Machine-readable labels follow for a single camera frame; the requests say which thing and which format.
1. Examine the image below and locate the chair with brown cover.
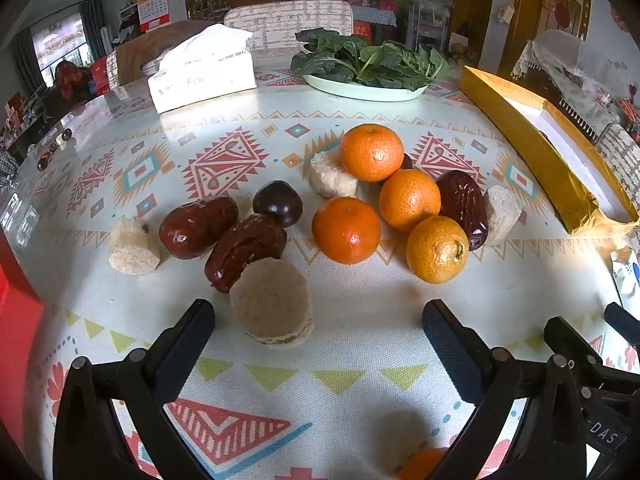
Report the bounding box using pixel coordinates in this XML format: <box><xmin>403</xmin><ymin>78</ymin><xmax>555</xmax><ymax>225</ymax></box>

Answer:
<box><xmin>106</xmin><ymin>20</ymin><xmax>221</xmax><ymax>91</ymax></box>

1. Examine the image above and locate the dark red date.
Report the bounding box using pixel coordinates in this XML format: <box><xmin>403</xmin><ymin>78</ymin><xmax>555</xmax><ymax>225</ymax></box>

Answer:
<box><xmin>159</xmin><ymin>196</ymin><xmax>240</xmax><ymax>261</ymax></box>
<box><xmin>204</xmin><ymin>214</ymin><xmax>288</xmax><ymax>294</ymax></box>
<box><xmin>436</xmin><ymin>170</ymin><xmax>489</xmax><ymax>252</ymax></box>

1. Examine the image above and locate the dark red cloth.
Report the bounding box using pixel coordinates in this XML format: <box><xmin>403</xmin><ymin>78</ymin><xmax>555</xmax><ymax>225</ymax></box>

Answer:
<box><xmin>52</xmin><ymin>60</ymin><xmax>96</xmax><ymax>103</ymax></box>

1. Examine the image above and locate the beige puffed rice cake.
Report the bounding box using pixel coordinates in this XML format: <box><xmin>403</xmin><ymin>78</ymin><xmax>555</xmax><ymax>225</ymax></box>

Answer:
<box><xmin>108</xmin><ymin>216</ymin><xmax>162</xmax><ymax>276</ymax></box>
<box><xmin>307</xmin><ymin>151</ymin><xmax>359</xmax><ymax>199</ymax></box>
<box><xmin>229</xmin><ymin>257</ymin><xmax>316</xmax><ymax>350</ymax></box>
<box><xmin>482</xmin><ymin>185</ymin><xmax>523</xmax><ymax>241</ymax></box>

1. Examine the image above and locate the red cardboard tray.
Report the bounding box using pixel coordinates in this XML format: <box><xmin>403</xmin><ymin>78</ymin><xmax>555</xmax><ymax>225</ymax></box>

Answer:
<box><xmin>0</xmin><ymin>232</ymin><xmax>46</xmax><ymax>441</ymax></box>

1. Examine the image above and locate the metal storage rack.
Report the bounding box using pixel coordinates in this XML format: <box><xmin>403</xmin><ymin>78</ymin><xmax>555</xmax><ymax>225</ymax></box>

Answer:
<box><xmin>407</xmin><ymin>2</ymin><xmax>451</xmax><ymax>51</ymax></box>

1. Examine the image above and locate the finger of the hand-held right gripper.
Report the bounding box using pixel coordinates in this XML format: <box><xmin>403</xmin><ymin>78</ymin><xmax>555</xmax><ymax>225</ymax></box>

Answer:
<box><xmin>544</xmin><ymin>315</ymin><xmax>602</xmax><ymax>377</ymax></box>
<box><xmin>604</xmin><ymin>302</ymin><xmax>640</xmax><ymax>347</ymax></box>

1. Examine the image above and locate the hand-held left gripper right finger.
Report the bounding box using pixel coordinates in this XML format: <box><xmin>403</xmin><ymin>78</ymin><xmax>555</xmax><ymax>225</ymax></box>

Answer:
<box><xmin>421</xmin><ymin>299</ymin><xmax>590</xmax><ymax>480</ymax></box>

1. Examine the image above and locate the white patterned chair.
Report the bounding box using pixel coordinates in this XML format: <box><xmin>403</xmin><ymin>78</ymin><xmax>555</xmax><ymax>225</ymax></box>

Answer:
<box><xmin>595</xmin><ymin>122</ymin><xmax>640</xmax><ymax>196</ymax></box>
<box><xmin>223</xmin><ymin>0</ymin><xmax>355</xmax><ymax>52</ymax></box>

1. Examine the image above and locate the white tissue box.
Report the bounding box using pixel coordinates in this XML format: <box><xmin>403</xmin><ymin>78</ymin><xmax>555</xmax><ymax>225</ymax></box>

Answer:
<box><xmin>147</xmin><ymin>24</ymin><xmax>258</xmax><ymax>114</ymax></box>

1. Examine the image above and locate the plate of green spinach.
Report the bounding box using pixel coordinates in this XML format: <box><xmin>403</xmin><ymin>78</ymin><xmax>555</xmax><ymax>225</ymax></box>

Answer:
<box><xmin>291</xmin><ymin>28</ymin><xmax>451</xmax><ymax>92</ymax></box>

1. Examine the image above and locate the white oval plate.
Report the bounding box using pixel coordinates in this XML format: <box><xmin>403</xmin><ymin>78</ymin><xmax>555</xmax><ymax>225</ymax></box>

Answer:
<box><xmin>302</xmin><ymin>72</ymin><xmax>431</xmax><ymax>102</ymax></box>

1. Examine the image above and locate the orange mandarin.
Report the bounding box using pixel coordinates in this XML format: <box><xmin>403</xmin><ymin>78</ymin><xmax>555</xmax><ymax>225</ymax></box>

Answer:
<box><xmin>405</xmin><ymin>215</ymin><xmax>470</xmax><ymax>284</ymax></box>
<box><xmin>339</xmin><ymin>123</ymin><xmax>405</xmax><ymax>183</ymax></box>
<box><xmin>378</xmin><ymin>169</ymin><xmax>442</xmax><ymax>232</ymax></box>
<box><xmin>397</xmin><ymin>447</ymin><xmax>451</xmax><ymax>480</ymax></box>
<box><xmin>311</xmin><ymin>197</ymin><xmax>382</xmax><ymax>265</ymax></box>

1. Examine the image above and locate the red gift box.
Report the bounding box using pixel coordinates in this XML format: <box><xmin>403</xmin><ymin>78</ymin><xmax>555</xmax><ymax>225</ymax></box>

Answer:
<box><xmin>90</xmin><ymin>57</ymin><xmax>109</xmax><ymax>96</ymax></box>

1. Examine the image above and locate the gold cardboard box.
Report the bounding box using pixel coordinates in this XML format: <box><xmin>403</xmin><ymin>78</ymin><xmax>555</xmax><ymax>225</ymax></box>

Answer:
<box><xmin>459</xmin><ymin>65</ymin><xmax>640</xmax><ymax>236</ymax></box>

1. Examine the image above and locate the white blue wrapper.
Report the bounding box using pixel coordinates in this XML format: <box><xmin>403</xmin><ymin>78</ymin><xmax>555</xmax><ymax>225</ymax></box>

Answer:
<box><xmin>611</xmin><ymin>247</ymin><xmax>640</xmax><ymax>311</ymax></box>

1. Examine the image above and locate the white lace cloth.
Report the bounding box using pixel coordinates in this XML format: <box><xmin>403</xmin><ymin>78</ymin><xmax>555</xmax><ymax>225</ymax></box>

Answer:
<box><xmin>512</xmin><ymin>30</ymin><xmax>621</xmax><ymax>136</ymax></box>

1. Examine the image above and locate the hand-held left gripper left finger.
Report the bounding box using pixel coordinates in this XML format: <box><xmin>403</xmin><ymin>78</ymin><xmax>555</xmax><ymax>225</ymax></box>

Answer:
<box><xmin>52</xmin><ymin>299</ymin><xmax>217</xmax><ymax>480</ymax></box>

